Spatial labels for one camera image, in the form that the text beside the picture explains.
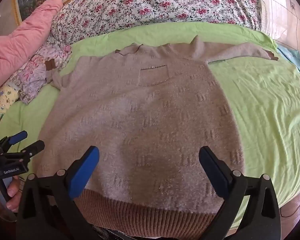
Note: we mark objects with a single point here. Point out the person's left hand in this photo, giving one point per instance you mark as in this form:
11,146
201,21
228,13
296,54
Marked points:
15,195

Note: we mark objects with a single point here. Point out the light green bed sheet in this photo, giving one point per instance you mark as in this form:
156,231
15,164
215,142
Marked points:
264,97

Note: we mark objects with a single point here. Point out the light blue cloth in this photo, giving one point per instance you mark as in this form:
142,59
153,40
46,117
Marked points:
291,55

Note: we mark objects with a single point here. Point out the wall power socket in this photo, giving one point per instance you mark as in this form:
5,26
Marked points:
292,5

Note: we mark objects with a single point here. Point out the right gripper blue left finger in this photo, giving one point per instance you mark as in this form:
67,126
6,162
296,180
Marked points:
81,170

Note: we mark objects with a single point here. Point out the pink padded jacket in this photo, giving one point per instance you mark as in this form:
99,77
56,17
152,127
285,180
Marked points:
23,42

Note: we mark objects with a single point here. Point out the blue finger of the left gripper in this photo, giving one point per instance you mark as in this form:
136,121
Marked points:
12,140
33,149

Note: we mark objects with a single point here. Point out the floral white pink quilt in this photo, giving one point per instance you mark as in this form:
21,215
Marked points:
80,19

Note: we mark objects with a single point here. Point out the pastel floral folded clothes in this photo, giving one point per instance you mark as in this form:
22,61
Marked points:
34,73

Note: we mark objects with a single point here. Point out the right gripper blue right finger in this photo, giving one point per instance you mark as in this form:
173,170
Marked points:
218,173

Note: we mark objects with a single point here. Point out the beige knit sweater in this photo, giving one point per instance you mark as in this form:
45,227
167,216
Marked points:
148,110

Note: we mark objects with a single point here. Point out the yellow patterned baby cloth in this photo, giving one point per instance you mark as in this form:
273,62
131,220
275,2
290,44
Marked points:
8,96

